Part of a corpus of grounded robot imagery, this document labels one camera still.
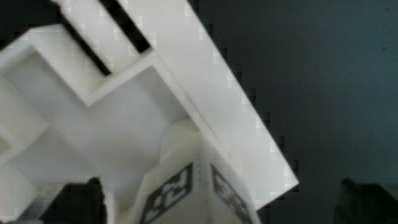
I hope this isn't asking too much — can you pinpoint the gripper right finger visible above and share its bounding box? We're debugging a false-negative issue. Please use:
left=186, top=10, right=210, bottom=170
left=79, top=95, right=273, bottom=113
left=335, top=178, right=398, bottom=224

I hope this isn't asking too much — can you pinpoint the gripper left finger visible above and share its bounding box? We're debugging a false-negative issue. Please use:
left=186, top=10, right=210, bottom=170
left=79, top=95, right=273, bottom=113
left=40, top=177, right=107, bottom=224

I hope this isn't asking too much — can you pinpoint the white chair leg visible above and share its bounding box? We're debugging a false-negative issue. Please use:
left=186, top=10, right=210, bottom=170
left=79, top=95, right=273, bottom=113
left=129, top=118, right=262, bottom=224

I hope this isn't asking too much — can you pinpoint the white chair seat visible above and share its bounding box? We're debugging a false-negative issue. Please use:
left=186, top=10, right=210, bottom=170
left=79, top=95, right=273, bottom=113
left=0, top=0, right=299, bottom=224

